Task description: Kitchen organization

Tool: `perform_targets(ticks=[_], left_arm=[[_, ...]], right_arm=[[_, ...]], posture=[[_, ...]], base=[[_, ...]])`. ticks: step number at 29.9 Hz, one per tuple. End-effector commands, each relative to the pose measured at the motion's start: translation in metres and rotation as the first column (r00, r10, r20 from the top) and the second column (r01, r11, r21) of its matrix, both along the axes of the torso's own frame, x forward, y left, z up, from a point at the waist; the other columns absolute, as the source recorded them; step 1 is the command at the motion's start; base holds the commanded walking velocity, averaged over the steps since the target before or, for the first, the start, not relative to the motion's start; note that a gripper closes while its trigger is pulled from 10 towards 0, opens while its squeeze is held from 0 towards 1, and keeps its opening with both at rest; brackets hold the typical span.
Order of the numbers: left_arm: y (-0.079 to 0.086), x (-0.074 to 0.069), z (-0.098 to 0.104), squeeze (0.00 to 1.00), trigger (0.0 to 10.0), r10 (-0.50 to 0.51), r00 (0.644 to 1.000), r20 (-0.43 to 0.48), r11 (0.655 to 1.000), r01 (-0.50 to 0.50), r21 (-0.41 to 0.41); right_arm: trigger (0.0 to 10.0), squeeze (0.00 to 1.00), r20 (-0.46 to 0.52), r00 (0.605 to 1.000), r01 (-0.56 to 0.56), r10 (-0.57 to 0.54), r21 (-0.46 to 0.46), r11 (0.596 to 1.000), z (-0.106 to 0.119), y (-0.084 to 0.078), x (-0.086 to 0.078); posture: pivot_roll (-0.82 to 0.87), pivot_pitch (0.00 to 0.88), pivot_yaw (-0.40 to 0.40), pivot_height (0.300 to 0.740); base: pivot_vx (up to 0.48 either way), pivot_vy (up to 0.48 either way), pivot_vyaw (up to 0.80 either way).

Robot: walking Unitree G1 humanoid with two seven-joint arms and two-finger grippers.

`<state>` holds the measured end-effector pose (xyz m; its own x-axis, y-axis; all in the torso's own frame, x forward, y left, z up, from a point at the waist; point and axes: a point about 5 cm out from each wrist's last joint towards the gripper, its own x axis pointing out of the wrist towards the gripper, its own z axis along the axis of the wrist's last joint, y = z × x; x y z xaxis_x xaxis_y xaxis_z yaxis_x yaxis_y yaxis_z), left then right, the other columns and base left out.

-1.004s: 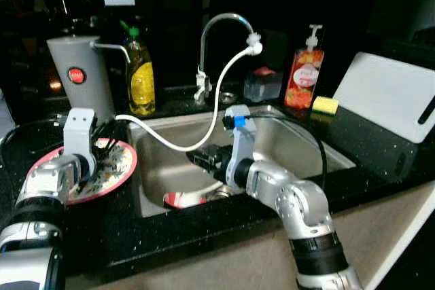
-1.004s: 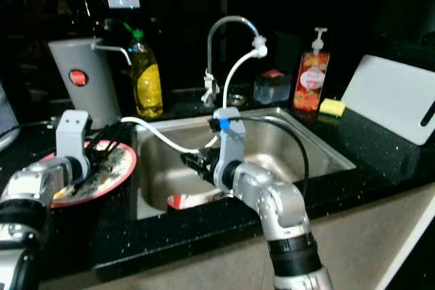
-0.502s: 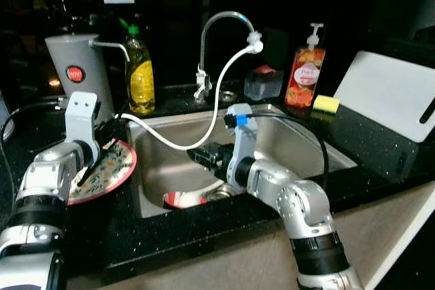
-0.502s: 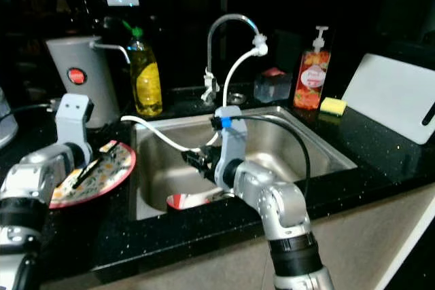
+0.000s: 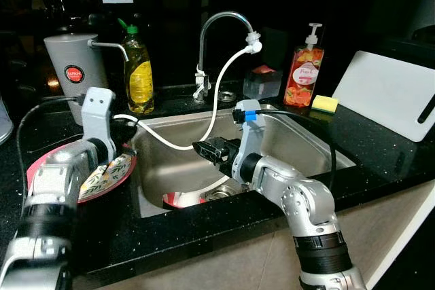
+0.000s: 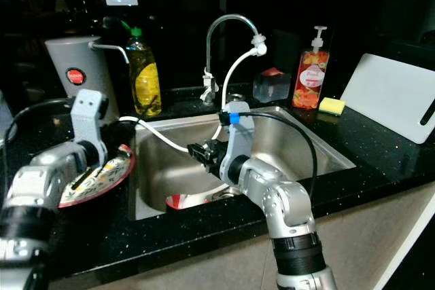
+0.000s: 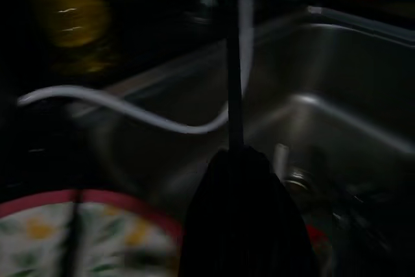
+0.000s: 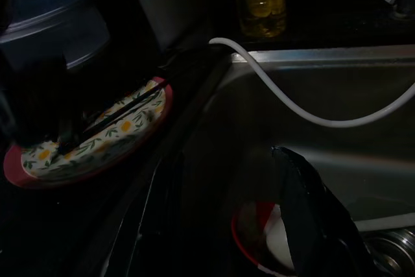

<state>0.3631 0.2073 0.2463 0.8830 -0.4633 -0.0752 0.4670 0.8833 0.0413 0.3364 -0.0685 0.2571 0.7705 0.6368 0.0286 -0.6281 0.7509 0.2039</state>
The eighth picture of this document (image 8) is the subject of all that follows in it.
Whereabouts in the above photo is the grey cylinder water dispenser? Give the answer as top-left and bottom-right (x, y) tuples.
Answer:
(124, 0), (241, 53)

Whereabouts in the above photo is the red bowl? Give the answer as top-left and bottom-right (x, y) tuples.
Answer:
(230, 201), (306, 275)

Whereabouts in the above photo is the yellow dish soap bottle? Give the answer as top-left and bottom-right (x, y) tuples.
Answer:
(237, 0), (288, 39)

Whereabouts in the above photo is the white flexible hose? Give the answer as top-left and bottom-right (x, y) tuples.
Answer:
(208, 37), (415, 128)

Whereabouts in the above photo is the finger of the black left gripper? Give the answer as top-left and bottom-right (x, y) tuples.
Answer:
(54, 104), (86, 156)

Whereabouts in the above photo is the translucent plastic container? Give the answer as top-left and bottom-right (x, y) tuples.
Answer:
(0, 0), (112, 74)

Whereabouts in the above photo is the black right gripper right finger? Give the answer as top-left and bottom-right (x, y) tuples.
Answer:
(270, 145), (385, 277)

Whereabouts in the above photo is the black chopstick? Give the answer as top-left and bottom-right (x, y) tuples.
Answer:
(103, 78), (170, 119)
(80, 84), (173, 142)

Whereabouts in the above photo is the floral plate with red rim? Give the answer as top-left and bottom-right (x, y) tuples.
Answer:
(3, 76), (174, 191)

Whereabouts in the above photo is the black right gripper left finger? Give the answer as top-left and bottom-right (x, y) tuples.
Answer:
(99, 150), (198, 277)

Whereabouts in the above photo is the metal sink drain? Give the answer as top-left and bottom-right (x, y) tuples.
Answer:
(362, 227), (415, 277)

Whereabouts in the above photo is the stainless steel sink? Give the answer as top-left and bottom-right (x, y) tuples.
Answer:
(180, 44), (415, 277)

